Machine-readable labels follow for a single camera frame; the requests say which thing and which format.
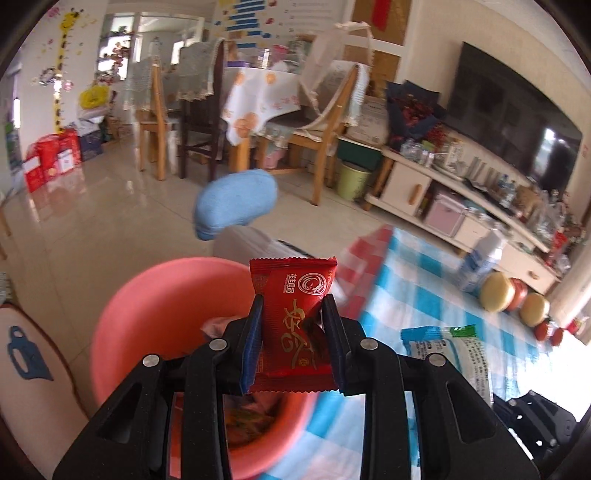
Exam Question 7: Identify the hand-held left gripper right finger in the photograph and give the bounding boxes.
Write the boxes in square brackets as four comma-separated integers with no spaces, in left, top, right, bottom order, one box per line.
[320,293,541,480]

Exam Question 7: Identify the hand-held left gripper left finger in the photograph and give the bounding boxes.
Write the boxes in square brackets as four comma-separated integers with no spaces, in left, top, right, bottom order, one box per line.
[52,293,266,480]

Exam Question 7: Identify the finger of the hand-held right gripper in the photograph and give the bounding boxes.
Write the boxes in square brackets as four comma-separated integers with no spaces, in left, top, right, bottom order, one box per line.
[492,390,580,478]

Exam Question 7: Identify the red swirl-logo snack packet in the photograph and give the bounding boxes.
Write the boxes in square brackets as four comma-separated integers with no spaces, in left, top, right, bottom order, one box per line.
[249,257,338,394]

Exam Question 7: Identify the yellow green red snack packet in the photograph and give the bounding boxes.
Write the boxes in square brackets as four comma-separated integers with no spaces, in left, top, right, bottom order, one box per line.
[224,405,280,445]

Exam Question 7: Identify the green white snack packet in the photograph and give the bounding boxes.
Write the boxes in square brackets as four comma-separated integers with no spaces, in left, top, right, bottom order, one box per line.
[401,324,495,409]

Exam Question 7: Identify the pink plastic basin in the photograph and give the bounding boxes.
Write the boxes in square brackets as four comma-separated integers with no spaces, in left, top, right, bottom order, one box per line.
[90,257,319,479]

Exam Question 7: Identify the green trash bin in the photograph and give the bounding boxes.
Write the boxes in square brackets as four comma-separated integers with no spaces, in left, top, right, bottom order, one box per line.
[336,161,372,201]

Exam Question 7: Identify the blue checked tablecloth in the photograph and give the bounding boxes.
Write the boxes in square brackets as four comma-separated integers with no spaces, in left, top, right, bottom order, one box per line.
[259,224,573,480]

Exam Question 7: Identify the yellow pear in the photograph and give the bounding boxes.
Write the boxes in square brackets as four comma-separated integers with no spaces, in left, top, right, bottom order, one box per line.
[519,292,551,328]
[479,271,515,312]

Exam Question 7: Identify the blue cushion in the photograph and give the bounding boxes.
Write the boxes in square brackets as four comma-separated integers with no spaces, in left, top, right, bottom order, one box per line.
[194,170,278,241]

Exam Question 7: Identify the white plastic bottle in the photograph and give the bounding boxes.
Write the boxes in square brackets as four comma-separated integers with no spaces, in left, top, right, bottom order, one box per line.
[459,228,504,294]

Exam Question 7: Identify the pink metal case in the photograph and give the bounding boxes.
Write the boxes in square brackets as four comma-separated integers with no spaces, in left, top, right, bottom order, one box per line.
[425,193,467,238]

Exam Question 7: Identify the cream television cabinet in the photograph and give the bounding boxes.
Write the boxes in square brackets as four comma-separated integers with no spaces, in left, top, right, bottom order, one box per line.
[365,129,568,296]

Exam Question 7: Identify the green storage box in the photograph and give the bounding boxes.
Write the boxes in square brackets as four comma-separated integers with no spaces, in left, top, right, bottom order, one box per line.
[336,138,384,169]

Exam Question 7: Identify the cluster of glass jars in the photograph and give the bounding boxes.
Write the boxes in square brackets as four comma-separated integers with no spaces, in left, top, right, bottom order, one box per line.
[399,138,437,164]

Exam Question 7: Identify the wooden chair beige cover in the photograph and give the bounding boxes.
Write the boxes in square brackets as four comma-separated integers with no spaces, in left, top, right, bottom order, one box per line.
[256,65,365,206]

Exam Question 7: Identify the white cardboard box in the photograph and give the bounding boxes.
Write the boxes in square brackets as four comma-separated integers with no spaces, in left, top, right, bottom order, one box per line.
[346,95,391,146]

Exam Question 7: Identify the dark wooden chair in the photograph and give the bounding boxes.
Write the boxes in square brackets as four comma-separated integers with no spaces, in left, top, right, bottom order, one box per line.
[178,39,227,181]

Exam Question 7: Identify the white orange-print tablecloth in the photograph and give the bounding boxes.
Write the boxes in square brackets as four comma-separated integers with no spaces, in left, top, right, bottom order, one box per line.
[221,67,301,146]

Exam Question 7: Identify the dark blue wrapped bouquet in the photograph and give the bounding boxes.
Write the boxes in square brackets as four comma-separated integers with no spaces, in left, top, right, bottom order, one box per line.
[385,80,446,148]

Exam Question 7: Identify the light wooden chair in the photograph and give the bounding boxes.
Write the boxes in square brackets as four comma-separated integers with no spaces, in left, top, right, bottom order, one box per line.
[124,41,171,181]

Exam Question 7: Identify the red gift boxes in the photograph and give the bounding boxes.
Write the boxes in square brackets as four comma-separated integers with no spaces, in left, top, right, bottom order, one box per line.
[23,129,81,192]

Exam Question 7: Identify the black television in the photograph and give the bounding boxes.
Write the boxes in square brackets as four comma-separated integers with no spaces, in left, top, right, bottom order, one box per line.
[445,41,583,192]

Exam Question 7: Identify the white mesh food cover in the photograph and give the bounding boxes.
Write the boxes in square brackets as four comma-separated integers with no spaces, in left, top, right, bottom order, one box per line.
[298,21,375,112]

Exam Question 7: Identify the yellow plastic bag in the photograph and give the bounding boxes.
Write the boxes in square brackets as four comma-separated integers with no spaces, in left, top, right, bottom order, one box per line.
[78,85,109,109]

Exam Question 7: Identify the colourful wall poster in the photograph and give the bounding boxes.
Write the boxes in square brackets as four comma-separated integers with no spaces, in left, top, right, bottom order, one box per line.
[215,0,352,49]

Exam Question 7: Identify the giraffe wall sticker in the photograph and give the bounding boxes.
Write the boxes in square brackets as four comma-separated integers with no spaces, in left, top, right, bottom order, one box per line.
[48,9,90,134]

